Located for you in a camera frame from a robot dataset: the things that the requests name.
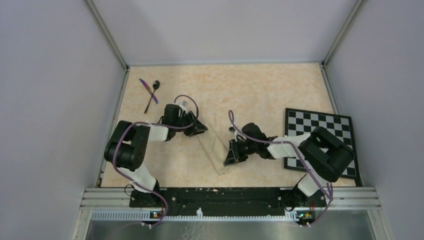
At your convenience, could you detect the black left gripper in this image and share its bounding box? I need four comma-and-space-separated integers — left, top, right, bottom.
173, 110, 208, 137

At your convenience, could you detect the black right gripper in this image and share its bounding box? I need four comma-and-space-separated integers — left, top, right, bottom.
224, 138, 258, 166

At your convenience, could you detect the cream cloth napkin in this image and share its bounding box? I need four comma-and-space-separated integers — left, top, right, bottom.
196, 128, 235, 176

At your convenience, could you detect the iridescent purple knife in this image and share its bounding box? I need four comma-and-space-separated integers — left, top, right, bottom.
139, 78, 159, 104

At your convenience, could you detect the black spoon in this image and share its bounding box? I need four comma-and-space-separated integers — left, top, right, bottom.
144, 80, 160, 114

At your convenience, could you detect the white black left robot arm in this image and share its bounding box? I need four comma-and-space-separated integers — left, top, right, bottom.
103, 102, 208, 207

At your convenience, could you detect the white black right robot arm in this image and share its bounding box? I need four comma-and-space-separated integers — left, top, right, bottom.
223, 122, 355, 208

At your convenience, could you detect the black white checkerboard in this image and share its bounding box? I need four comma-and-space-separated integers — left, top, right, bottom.
285, 108, 363, 187

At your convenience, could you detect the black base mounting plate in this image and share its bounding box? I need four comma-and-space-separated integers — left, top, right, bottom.
129, 187, 327, 217

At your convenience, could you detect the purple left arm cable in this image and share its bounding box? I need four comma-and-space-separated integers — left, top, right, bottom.
111, 95, 200, 229

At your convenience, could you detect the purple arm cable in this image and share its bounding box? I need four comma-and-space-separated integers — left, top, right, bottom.
111, 95, 200, 229
228, 109, 334, 228

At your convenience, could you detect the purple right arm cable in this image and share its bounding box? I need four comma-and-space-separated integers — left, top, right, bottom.
228, 109, 334, 228

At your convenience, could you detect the aluminium front rail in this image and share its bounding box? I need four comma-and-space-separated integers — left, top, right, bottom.
80, 187, 381, 223

